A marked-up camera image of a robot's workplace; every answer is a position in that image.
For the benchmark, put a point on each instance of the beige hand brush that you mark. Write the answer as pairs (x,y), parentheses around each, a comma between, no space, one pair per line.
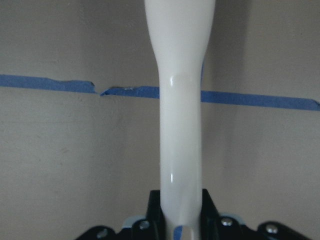
(179,31)

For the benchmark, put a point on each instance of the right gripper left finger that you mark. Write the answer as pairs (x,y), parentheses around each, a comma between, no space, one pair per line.
(150,227)

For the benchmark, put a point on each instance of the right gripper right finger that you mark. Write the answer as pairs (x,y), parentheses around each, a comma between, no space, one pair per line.
(216,226)

